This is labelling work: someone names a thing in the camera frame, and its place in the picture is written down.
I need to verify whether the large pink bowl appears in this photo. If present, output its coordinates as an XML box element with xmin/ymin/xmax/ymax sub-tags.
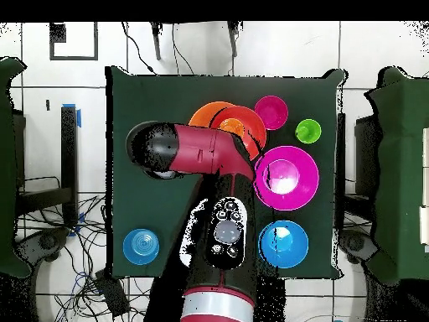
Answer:
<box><xmin>253</xmin><ymin>145</ymin><xmax>320</xmax><ymax>211</ymax></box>

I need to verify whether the orange plastic cup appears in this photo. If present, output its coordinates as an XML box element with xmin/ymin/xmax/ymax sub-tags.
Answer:
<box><xmin>217</xmin><ymin>117</ymin><xmax>246</xmax><ymax>139</ymax></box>

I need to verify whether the green plastic cup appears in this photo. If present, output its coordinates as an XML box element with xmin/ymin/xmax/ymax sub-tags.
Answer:
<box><xmin>294</xmin><ymin>118</ymin><xmax>323</xmax><ymax>145</ymax></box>

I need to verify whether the green cloth side table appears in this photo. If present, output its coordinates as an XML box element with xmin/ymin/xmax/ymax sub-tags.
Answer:
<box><xmin>0</xmin><ymin>56</ymin><xmax>31</xmax><ymax>278</ymax></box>
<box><xmin>364</xmin><ymin>66</ymin><xmax>429</xmax><ymax>286</ymax></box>

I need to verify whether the large blue bowl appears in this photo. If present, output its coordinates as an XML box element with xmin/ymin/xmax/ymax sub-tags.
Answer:
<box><xmin>257</xmin><ymin>220</ymin><xmax>310</xmax><ymax>269</ymax></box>

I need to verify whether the dark green tablecloth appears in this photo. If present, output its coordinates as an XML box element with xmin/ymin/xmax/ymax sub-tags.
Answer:
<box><xmin>105</xmin><ymin>65</ymin><xmax>348</xmax><ymax>280</ymax></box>

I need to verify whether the tangle of cables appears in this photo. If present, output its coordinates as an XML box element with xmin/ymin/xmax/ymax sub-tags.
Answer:
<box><xmin>16</xmin><ymin>194</ymin><xmax>152</xmax><ymax>322</ymax></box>

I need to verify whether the black square frame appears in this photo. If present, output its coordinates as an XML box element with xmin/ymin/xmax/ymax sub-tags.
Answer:
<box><xmin>49</xmin><ymin>22</ymin><xmax>99</xmax><ymax>61</ymax></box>

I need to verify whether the black stand with blue tape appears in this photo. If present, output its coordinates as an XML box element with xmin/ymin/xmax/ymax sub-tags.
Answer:
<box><xmin>14</xmin><ymin>103</ymin><xmax>82</xmax><ymax>229</ymax></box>

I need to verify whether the black power brick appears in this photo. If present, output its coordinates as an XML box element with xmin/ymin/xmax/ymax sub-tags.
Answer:
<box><xmin>94</xmin><ymin>269</ymin><xmax>131</xmax><ymax>318</ymax></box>

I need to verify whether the thin black cable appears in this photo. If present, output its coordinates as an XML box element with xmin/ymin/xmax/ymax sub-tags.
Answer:
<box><xmin>171</xmin><ymin>23</ymin><xmax>195</xmax><ymax>75</ymax></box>
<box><xmin>121</xmin><ymin>22</ymin><xmax>157</xmax><ymax>75</ymax></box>

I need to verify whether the large orange bowl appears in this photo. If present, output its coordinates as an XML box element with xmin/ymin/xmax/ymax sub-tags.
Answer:
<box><xmin>188</xmin><ymin>101</ymin><xmax>236</xmax><ymax>128</ymax></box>

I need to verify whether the red-orange plastic bowl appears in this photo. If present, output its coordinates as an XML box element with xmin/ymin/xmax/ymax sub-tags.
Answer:
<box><xmin>209</xmin><ymin>105</ymin><xmax>268</xmax><ymax>161</ymax></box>

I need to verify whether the black tripod leg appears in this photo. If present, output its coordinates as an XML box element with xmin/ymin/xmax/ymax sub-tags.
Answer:
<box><xmin>227</xmin><ymin>22</ymin><xmax>240</xmax><ymax>58</ymax></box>
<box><xmin>149</xmin><ymin>22</ymin><xmax>163</xmax><ymax>61</ymax></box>

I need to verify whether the small translucent blue bowl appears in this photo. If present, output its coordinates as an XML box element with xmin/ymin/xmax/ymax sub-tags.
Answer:
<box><xmin>122</xmin><ymin>228</ymin><xmax>161</xmax><ymax>266</ymax></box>

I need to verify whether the small crimson bowl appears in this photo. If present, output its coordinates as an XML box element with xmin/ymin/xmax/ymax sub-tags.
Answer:
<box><xmin>253</xmin><ymin>95</ymin><xmax>289</xmax><ymax>131</ymax></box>

